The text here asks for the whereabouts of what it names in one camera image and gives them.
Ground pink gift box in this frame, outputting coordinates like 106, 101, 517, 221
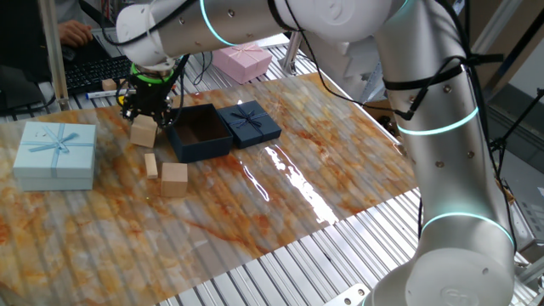
211, 42, 274, 85

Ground brown cardboard box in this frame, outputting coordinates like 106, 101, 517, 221
361, 99, 403, 141

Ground black laptop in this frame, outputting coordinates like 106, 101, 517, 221
59, 0, 124, 65

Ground light blue gift box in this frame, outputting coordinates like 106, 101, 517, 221
12, 122, 98, 192

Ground white foam boards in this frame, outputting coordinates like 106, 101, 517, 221
299, 31, 383, 103

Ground black keyboard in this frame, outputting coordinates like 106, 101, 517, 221
63, 55, 133, 95

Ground navy gift box base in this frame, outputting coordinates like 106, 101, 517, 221
165, 103, 235, 164

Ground orange marble pattern mat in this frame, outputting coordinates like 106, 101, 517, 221
0, 71, 420, 306

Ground person's grey shirt torso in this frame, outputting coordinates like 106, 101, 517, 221
53, 0, 86, 25

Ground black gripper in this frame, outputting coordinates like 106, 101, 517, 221
120, 80, 175, 129

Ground long wooden block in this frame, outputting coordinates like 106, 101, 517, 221
144, 152, 159, 180

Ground metal robot mounting plate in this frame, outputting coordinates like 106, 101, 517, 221
322, 283, 371, 306

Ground aluminium frame post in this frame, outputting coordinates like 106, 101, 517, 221
280, 31, 303, 77
37, 0, 71, 111

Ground white marker blue cap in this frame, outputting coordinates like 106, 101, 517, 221
85, 88, 137, 100

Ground grey metal cabinet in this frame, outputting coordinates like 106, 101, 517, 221
507, 169, 544, 256

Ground light wooden cube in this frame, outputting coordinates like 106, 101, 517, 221
160, 161, 190, 199
129, 114, 159, 150

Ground navy ribboned gift box lid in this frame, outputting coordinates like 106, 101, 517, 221
216, 99, 283, 150

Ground person's bare hand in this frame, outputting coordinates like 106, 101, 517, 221
58, 20, 94, 48

